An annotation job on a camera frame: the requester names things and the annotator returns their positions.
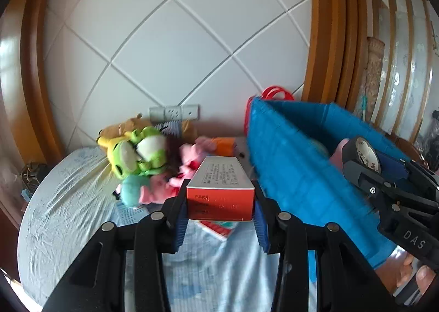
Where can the wooden framed glass door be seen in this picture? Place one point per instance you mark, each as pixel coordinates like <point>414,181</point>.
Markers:
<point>408,58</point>

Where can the curved wooden headboard frame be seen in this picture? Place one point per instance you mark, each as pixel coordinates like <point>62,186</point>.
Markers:
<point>332,24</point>
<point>31,58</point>

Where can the yellow mouse plush toy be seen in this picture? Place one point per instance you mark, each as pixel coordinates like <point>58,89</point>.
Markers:
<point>106,140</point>

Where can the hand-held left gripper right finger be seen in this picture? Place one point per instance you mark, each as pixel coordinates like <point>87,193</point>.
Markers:
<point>260,229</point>

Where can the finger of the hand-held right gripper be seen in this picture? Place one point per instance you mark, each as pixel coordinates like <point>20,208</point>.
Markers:
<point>356,171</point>
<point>392,168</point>

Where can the pink pig plush orange dress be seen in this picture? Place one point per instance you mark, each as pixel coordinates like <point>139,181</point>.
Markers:
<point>223,145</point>

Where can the red white green box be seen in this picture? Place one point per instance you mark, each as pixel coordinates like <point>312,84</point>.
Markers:
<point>219,229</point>

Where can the green frog plush white belly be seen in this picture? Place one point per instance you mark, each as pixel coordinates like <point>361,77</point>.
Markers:
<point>151,149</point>

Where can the brown dog plush striped shirt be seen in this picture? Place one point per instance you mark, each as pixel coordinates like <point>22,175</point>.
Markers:
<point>120,127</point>

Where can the white wall socket plate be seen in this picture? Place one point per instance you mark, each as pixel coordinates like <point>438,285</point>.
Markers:
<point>190,111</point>
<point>173,112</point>
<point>157,113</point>

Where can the green frog plush toy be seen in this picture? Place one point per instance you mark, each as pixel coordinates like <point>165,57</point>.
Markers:
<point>121,159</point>

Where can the white quilted headboard panel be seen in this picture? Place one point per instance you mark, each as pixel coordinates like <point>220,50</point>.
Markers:
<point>171,41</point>

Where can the rolled patterned carpet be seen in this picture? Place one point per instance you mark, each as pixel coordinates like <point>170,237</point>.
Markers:
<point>374,72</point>

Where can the person's right hand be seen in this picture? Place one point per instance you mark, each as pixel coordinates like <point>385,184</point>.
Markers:
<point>408,271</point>

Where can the orange and white box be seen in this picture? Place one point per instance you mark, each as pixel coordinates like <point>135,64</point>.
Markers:
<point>219,178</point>

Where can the blue plastic storage crate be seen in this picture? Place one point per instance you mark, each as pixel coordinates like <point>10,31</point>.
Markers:
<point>291,168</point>

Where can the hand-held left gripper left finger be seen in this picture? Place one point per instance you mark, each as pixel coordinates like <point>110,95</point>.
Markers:
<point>180,223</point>

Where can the wooden chair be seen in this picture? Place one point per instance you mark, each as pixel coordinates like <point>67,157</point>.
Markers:
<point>410,149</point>

